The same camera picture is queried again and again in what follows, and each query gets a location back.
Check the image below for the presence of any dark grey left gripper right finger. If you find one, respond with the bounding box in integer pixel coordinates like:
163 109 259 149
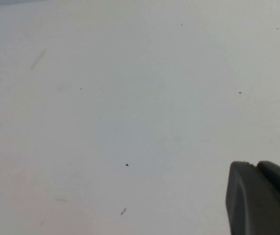
256 160 280 207

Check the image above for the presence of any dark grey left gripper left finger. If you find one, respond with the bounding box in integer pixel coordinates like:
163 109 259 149
225 161 280 235

